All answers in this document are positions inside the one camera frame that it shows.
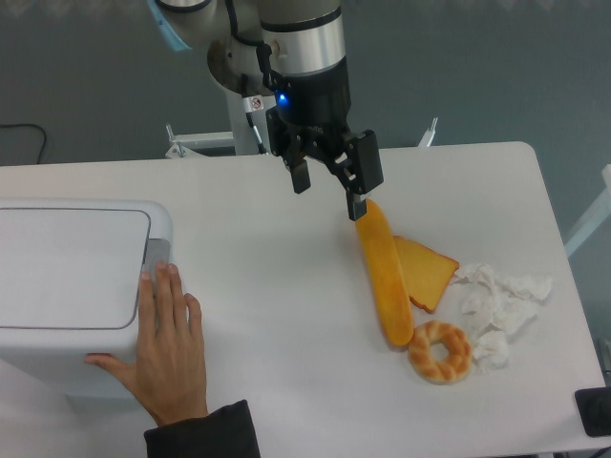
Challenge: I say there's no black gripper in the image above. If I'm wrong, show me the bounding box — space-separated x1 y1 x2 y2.
264 58 384 221

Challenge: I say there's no white trash can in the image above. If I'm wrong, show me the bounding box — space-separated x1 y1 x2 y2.
1 198 173 399

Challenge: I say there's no white trash can lid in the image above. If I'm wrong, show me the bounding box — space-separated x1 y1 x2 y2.
1 208 150 329

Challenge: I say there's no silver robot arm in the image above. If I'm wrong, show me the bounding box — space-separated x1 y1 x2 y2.
149 1 384 220

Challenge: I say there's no black sleeved forearm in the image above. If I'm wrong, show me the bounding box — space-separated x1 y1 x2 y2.
143 400 261 458

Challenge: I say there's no bare human hand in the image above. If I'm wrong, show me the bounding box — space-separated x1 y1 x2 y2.
85 261 209 427

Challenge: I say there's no long yellow baguette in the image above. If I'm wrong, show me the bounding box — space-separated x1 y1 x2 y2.
355 198 414 347

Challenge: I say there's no toast bread slice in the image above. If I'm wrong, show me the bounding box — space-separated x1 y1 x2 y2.
393 236 460 314

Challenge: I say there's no crumpled white tissue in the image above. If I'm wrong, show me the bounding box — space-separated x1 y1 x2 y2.
451 263 554 372

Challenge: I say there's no black device at edge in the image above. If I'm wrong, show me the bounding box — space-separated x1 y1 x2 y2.
575 386 610 437

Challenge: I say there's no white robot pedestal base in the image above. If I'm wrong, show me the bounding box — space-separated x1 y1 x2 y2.
164 90 439 160

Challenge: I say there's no braided ring bread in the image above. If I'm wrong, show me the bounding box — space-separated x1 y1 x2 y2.
408 321 473 385

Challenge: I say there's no white frame at right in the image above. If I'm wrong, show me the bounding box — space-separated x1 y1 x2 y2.
564 164 610 258

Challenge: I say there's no black floor cable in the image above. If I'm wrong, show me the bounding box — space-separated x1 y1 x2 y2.
0 123 48 166

